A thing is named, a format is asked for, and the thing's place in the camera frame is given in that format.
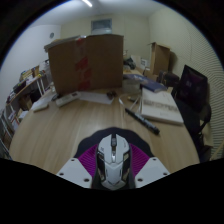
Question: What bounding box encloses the wall window panel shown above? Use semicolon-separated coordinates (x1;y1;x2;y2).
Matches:
90;18;113;35

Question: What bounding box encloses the black marker pen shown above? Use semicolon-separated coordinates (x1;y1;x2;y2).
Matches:
124;107;161;136

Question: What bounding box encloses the white remote control with display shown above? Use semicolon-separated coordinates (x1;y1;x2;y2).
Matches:
55;91;82;108

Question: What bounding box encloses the white and black computer mouse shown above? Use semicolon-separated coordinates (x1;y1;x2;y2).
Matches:
95;133;131;191

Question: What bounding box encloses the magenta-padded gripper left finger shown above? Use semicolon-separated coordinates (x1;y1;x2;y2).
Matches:
55;143;100;190

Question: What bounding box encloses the wooden side desk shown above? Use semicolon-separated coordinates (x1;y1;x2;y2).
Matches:
5;64;51;113

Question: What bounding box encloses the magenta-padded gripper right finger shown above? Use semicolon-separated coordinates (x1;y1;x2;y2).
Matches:
127;143;171;189

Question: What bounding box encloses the blue book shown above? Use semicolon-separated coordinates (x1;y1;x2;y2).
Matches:
123;73;168;93

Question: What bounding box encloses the tall open cardboard box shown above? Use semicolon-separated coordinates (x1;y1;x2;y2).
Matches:
149;41;172;77

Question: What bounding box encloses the large cardboard box, red tape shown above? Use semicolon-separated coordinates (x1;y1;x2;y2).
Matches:
44;33;125;96

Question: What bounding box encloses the ceiling light tube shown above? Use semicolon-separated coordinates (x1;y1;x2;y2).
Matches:
81;0;94;8

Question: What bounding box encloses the dark monitor screen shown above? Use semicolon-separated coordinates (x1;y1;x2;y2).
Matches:
175;64;209;114

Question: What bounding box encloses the shelf unit with books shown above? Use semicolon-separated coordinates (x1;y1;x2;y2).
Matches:
0;103;21;160

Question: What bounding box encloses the black office chair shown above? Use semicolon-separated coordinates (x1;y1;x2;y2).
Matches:
186;99;214;158

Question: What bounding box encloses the white book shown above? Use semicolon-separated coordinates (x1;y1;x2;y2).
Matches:
139;87;185;127

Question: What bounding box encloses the white paper sheet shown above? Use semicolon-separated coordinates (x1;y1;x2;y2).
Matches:
79;91;115;106

